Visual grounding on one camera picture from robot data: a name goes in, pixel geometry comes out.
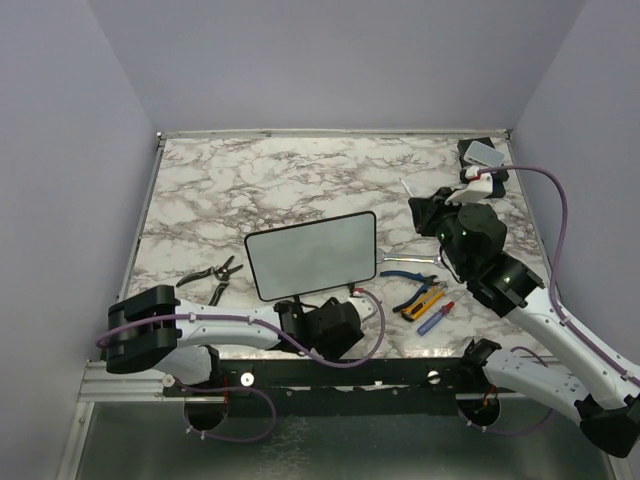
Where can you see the silver combination wrench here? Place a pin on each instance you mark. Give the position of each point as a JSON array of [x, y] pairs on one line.
[[383, 256]]

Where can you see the blue red screwdriver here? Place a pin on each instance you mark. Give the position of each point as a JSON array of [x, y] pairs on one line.
[[434, 319]]

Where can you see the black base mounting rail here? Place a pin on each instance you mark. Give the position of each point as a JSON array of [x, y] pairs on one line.
[[433, 386]]

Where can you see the white whiteboard marker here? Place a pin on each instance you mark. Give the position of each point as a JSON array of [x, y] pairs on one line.
[[406, 187]]

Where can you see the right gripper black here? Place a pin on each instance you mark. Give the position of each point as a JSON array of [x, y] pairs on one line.
[[427, 209]]

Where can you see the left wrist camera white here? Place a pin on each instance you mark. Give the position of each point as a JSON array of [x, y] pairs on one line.
[[365, 309]]

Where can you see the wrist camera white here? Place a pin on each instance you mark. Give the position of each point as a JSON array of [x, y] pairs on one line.
[[365, 309], [481, 185]]

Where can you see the yellow utility knife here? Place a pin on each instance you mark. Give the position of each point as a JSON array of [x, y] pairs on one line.
[[425, 301]]

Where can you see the small black-framed whiteboard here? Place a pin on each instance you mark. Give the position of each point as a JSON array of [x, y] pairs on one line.
[[313, 256]]

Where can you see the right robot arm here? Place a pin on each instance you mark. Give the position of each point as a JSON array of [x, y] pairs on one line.
[[600, 390]]

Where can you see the white small box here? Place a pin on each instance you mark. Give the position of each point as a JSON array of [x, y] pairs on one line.
[[480, 154]]

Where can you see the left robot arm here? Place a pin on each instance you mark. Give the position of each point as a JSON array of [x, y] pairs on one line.
[[154, 330]]

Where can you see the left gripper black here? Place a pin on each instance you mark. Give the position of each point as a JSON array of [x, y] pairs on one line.
[[335, 349]]

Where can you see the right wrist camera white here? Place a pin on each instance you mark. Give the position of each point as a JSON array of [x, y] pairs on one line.
[[481, 185]]

